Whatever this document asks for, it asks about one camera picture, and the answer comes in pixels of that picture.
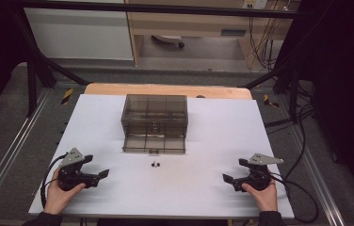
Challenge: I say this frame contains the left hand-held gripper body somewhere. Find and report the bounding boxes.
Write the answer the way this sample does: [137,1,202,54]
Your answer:
[57,147,100,192]

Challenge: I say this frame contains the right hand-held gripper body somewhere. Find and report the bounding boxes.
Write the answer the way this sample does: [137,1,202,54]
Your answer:
[233,153,285,193]

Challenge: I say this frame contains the person's right hand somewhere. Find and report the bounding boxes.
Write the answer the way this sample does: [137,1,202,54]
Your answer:
[240,179,279,213]

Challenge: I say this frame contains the person's left hand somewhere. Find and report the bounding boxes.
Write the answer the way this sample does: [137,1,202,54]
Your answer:
[43,168,87,217]

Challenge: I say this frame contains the white board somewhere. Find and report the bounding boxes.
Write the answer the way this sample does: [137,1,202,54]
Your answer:
[28,93,296,220]

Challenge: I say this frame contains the transparent grey drawer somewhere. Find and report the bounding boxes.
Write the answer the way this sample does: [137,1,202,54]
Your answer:
[121,126,186,155]

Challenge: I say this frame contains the left orange clamp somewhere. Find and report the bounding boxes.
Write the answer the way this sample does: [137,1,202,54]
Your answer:
[60,88,74,105]

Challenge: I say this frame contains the orange clamp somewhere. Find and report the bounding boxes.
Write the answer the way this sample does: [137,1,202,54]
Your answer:
[60,88,74,105]
[263,93,281,108]

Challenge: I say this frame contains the right orange clamp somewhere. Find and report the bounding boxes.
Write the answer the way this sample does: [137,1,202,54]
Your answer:
[263,93,281,108]

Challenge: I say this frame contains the transparent grey drawer box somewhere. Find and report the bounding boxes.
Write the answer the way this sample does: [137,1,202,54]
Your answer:
[121,93,189,154]

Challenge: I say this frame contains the wooden table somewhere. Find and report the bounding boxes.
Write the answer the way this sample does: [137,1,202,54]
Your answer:
[83,82,254,101]

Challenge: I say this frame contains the white cabinet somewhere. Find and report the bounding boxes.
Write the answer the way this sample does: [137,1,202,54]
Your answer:
[24,7,135,61]

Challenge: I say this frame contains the chair base with caster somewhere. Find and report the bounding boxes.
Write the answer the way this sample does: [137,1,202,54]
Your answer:
[151,34,185,49]

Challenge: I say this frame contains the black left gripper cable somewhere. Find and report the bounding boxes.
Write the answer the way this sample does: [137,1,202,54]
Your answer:
[40,153,70,210]

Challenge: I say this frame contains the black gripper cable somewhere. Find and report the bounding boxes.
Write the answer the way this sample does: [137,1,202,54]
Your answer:
[40,153,70,210]
[267,170,320,224]

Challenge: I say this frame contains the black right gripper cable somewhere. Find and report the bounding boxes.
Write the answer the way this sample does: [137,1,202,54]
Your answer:
[267,170,320,224]

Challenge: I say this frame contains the aluminium rail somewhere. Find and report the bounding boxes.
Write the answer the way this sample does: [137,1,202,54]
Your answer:
[0,89,53,218]
[290,124,346,226]

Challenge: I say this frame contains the black floor cables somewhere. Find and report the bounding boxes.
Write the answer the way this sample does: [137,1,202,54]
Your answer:
[264,103,315,135]

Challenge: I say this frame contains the hanging cable bundle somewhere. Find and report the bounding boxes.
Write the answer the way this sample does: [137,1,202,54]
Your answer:
[248,14,281,72]

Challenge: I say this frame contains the white wall socket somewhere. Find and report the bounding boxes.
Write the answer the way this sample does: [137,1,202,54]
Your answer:
[242,0,269,10]

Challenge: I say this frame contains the black metal frame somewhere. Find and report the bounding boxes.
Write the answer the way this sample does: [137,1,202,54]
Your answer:
[9,0,334,119]

